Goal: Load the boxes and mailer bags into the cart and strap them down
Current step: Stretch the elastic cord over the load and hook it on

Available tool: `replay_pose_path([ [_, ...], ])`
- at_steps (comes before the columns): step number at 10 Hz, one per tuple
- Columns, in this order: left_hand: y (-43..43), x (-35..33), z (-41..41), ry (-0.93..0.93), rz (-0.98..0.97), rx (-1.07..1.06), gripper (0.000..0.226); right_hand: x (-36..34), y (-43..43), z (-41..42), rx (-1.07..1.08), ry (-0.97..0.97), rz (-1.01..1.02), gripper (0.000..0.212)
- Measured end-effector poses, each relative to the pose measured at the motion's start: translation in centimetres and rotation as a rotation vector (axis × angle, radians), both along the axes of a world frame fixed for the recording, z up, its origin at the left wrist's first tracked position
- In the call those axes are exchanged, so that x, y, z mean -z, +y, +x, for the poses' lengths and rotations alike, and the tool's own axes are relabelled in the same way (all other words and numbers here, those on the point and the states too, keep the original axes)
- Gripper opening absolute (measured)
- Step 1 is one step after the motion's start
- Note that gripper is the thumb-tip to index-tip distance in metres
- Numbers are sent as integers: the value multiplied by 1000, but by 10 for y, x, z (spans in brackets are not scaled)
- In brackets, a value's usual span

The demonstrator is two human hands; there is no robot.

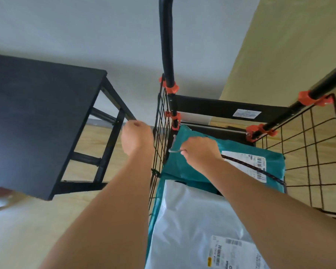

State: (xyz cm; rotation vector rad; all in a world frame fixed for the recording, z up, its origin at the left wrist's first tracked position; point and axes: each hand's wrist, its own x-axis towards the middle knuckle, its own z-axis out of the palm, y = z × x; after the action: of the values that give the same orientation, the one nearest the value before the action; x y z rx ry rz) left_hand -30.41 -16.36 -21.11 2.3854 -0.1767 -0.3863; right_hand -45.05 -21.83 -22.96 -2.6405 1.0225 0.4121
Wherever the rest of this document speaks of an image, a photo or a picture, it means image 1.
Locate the white poly mailer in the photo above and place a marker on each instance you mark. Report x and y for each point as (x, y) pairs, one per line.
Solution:
(190, 221)

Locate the beige cabinet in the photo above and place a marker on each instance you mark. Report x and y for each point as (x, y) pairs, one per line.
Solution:
(282, 47)

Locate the person's left hand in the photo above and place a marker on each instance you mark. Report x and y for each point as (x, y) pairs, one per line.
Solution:
(137, 137)

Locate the person's left forearm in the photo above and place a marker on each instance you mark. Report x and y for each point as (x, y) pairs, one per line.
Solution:
(106, 221)

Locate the person's right forearm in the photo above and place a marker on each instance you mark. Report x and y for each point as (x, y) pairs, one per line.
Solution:
(282, 221)

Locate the black low metal table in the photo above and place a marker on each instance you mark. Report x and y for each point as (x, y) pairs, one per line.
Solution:
(39, 123)

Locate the plain teal package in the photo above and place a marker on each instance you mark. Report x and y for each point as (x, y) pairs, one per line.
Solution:
(179, 168)

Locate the person's right hand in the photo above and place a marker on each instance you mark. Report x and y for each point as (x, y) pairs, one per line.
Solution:
(203, 154)

